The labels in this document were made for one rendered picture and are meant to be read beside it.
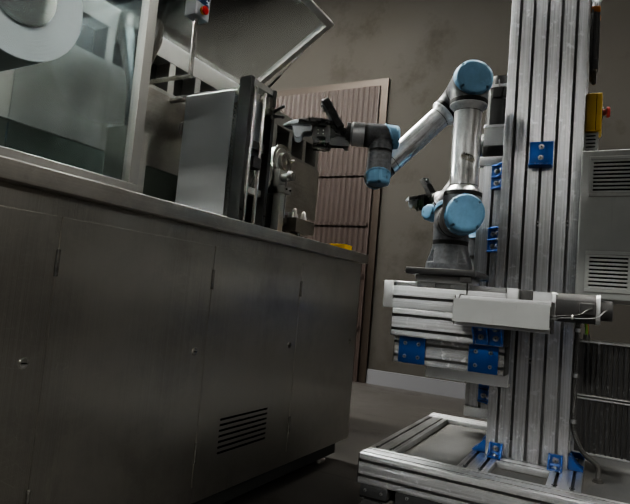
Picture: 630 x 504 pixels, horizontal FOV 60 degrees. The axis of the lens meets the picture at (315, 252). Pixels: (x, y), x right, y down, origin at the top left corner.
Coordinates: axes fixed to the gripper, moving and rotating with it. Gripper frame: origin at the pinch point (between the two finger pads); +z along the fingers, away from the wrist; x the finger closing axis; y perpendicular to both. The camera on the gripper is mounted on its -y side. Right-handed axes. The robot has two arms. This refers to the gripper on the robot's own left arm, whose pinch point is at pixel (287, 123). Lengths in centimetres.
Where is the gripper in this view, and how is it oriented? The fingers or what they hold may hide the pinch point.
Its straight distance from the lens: 178.5
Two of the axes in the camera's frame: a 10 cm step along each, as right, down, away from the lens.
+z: -10.0, -0.8, 0.4
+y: -0.9, 9.7, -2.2
